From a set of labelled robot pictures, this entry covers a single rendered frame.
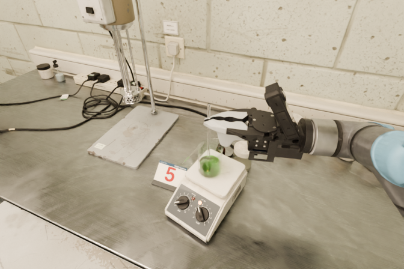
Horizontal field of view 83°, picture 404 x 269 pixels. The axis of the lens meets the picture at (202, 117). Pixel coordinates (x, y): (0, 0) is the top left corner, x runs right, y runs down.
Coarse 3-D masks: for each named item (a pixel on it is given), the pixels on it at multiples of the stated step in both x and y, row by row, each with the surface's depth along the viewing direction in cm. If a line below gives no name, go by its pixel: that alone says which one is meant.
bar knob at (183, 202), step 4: (180, 196) 57; (184, 196) 56; (180, 200) 55; (184, 200) 55; (188, 200) 56; (176, 204) 55; (180, 204) 55; (184, 204) 55; (188, 204) 55; (180, 208) 55; (184, 208) 55
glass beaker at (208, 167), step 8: (200, 144) 56; (216, 144) 57; (200, 152) 58; (216, 152) 59; (200, 160) 54; (208, 160) 53; (216, 160) 53; (200, 168) 56; (208, 168) 54; (216, 168) 55; (208, 176) 56; (216, 176) 57
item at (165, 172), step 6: (162, 168) 67; (168, 168) 67; (174, 168) 67; (156, 174) 67; (162, 174) 67; (168, 174) 66; (174, 174) 66; (180, 174) 66; (168, 180) 66; (174, 180) 66; (180, 180) 65
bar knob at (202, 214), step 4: (200, 208) 53; (204, 208) 54; (196, 212) 54; (200, 212) 52; (204, 212) 53; (208, 212) 53; (196, 216) 53; (200, 216) 52; (204, 216) 53; (208, 216) 53; (200, 220) 51; (204, 220) 52
